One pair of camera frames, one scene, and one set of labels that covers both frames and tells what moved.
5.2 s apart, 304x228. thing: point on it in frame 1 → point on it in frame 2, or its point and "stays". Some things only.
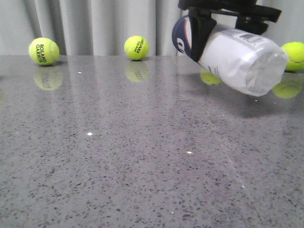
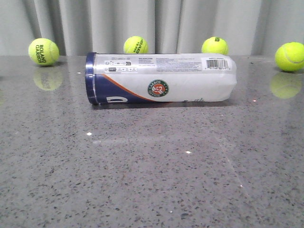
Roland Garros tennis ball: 44,51 stays
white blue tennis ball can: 250,63 → 142,78
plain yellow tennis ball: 295,52 stays
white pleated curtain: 102,27 stays
